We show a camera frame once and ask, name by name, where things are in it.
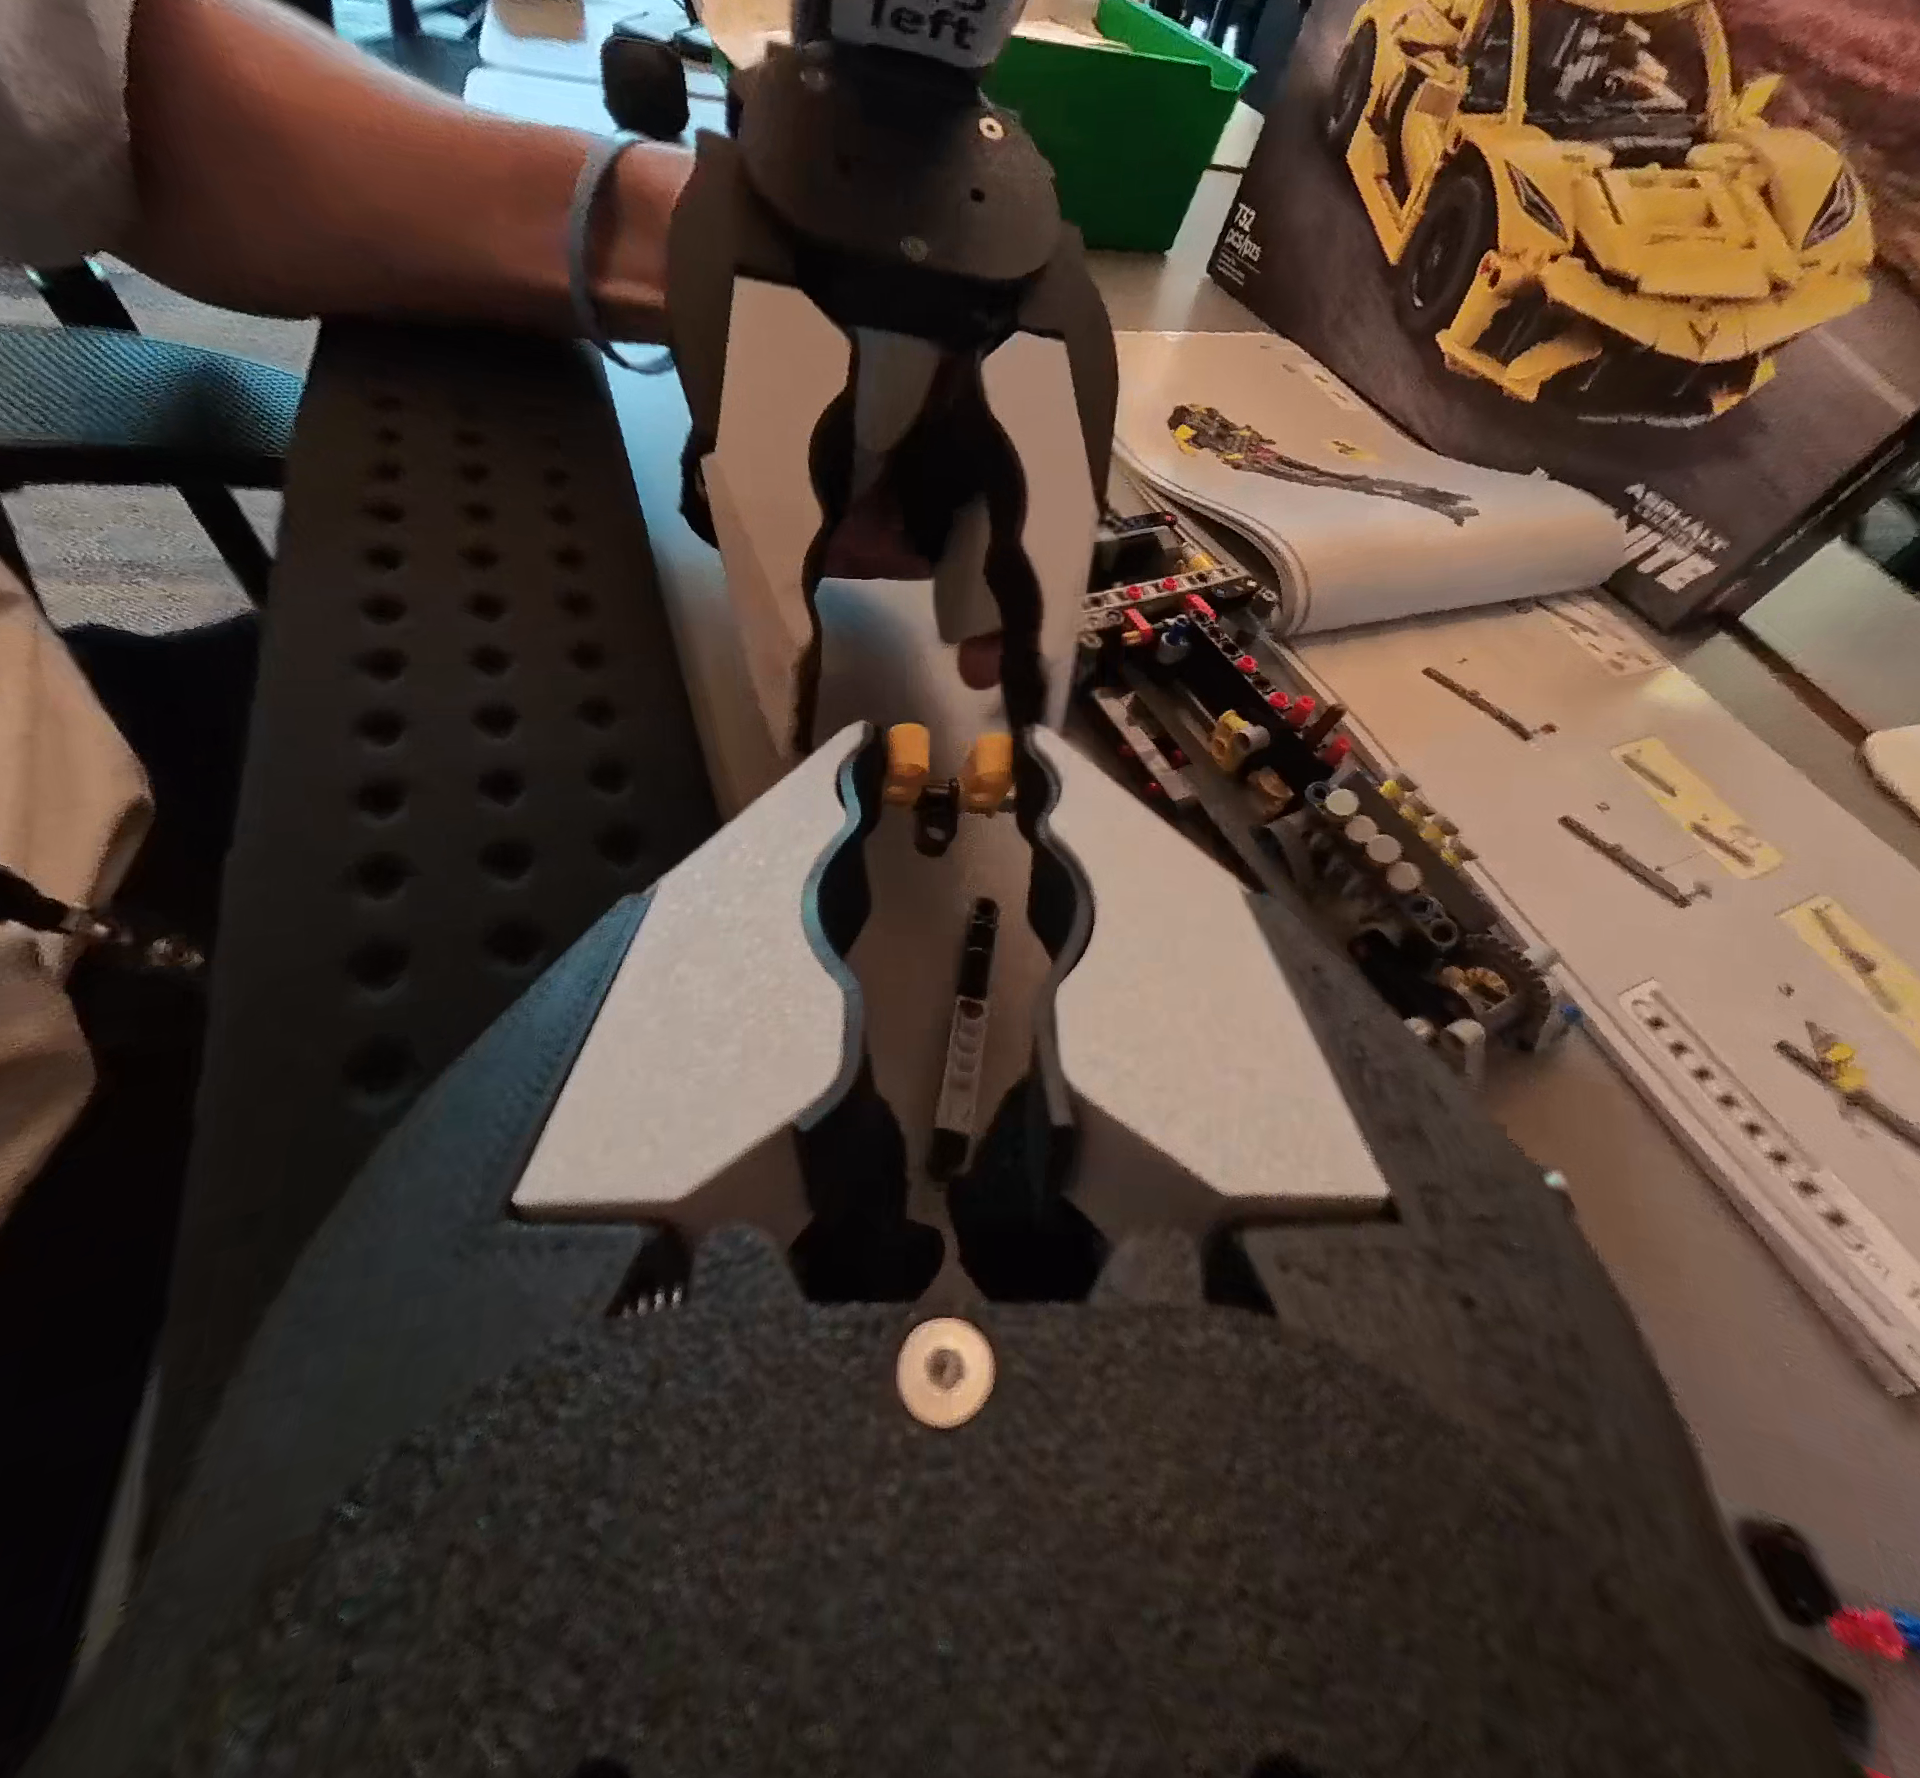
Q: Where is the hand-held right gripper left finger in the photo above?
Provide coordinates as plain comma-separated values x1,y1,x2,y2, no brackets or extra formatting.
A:
513,721,888,1233

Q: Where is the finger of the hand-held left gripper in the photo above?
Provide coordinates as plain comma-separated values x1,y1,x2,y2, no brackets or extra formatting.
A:
701,268,899,762
931,332,1117,737

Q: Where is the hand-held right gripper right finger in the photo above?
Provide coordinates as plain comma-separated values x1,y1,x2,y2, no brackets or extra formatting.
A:
1009,728,1397,1233

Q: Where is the lego car chassis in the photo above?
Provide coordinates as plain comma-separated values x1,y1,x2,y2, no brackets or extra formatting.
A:
1071,508,1574,1083

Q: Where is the person's left forearm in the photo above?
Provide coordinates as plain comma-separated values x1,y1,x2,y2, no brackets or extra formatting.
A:
125,0,707,348

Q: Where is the black lego beam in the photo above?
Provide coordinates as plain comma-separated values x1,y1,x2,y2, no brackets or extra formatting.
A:
926,897,1003,1185

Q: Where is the lego instruction booklet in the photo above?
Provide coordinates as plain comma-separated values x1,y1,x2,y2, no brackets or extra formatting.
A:
1108,332,1920,1395

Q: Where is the lego set box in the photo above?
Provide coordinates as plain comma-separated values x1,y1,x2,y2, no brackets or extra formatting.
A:
1206,0,1920,631

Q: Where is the pile of coloured lego pieces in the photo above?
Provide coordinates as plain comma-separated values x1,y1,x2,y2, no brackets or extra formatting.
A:
1739,1516,1920,1665

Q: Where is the person's left hand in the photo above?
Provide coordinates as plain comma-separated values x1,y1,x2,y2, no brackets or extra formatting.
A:
828,426,1009,695

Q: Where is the green plastic bin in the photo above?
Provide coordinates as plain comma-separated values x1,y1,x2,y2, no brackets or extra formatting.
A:
982,0,1254,257

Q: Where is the black pouch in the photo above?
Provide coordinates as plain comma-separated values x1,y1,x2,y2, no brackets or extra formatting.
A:
599,27,691,144

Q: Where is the grey wristband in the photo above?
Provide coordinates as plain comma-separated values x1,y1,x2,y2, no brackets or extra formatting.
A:
565,132,678,375

